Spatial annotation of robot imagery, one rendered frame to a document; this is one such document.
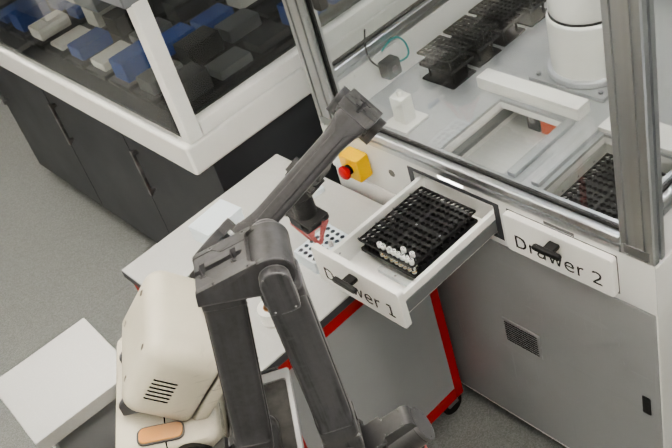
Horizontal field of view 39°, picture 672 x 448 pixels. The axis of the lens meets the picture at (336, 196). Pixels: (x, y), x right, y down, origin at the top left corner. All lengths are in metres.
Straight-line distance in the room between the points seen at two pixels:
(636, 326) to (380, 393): 0.77
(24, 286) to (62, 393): 1.73
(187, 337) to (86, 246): 2.69
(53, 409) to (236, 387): 1.14
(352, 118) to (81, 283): 2.39
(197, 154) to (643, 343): 1.34
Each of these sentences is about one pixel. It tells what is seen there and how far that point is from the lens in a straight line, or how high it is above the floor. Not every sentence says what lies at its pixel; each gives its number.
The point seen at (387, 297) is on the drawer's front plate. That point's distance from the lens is 2.10.
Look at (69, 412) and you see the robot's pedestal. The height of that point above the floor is 0.76.
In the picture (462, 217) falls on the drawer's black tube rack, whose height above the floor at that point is 0.90.
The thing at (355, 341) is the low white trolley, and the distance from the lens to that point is 2.45.
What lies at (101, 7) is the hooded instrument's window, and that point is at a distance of 2.72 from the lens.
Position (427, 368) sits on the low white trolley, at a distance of 2.74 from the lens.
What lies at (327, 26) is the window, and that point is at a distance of 2.34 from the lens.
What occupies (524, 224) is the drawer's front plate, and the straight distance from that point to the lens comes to 2.16.
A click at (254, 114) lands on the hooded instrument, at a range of 2.88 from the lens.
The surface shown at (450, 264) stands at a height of 0.86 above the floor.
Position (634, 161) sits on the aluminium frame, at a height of 1.20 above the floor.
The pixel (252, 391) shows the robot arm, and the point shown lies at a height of 1.40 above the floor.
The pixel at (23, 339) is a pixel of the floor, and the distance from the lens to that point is 3.90.
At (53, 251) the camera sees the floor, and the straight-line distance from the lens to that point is 4.24.
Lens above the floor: 2.37
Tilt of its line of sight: 38 degrees down
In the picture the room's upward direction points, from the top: 18 degrees counter-clockwise
